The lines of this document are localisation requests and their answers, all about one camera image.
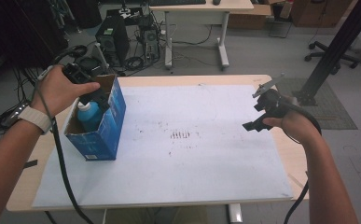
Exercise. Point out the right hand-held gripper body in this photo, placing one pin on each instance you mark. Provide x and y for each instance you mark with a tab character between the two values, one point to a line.
271	102

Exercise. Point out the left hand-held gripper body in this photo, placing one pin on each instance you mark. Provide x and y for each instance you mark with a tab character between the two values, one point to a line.
85	70

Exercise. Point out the blue bottle with white cap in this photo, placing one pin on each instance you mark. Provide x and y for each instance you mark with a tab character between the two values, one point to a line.
89	116

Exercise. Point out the blue cardboard box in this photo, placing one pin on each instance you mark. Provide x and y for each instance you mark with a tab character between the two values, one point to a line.
105	137

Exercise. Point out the person's left hand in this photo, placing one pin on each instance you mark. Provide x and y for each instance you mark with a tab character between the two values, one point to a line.
60	91

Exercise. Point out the person's right hand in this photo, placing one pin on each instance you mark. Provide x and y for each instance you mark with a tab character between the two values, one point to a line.
299	124

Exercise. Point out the black computer tower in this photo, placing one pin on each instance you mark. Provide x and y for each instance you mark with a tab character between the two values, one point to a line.
113	34

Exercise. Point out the grey floor mat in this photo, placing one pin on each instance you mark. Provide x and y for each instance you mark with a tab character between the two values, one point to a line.
333	112

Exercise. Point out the white table mat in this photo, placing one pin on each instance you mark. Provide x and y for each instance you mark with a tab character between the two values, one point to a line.
200	161

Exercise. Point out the wristwatch with white band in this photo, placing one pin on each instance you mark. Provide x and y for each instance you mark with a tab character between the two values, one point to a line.
35	117

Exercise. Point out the open computer case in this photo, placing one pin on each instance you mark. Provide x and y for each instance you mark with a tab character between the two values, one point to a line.
150	43

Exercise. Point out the black office chair base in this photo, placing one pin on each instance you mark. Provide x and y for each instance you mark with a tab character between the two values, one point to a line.
324	54

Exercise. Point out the dark curtain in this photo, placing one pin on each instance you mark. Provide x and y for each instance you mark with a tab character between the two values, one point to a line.
22	34

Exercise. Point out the black metal stand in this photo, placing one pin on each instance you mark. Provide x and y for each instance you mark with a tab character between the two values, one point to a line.
336	49

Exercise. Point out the brown cardboard box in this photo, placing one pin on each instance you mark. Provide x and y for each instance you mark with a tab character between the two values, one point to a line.
249	18

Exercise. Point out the white table leg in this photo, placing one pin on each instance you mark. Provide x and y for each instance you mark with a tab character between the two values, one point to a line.
234	213

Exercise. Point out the black tape strip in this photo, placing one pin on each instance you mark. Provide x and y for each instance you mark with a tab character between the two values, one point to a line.
30	164

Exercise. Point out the brown wooden cabinet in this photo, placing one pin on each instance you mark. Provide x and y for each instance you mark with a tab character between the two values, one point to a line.
321	12

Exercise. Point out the black computer mouse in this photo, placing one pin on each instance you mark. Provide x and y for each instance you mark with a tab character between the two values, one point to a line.
216	2

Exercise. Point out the black keyboard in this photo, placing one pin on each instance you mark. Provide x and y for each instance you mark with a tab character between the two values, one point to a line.
178	2

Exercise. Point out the white desk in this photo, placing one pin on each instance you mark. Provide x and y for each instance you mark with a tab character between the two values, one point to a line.
200	7

